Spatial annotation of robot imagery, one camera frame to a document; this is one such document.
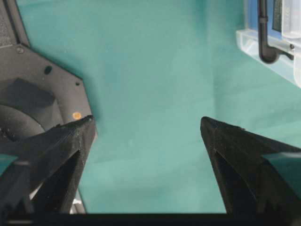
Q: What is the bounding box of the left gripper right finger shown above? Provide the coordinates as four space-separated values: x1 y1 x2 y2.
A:
200 117 301 216

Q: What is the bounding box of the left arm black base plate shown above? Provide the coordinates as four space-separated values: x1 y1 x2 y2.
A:
0 0 92 143

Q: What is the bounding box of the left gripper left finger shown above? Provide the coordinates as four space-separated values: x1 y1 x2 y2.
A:
0 115 95 221

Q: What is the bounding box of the clear plastic storage case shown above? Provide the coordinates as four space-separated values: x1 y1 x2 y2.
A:
236 0 301 87

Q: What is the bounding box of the blue foam insert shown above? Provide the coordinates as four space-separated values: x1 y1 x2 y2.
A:
246 0 283 40

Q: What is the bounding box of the green table cloth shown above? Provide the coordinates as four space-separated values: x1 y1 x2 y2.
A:
18 0 301 213

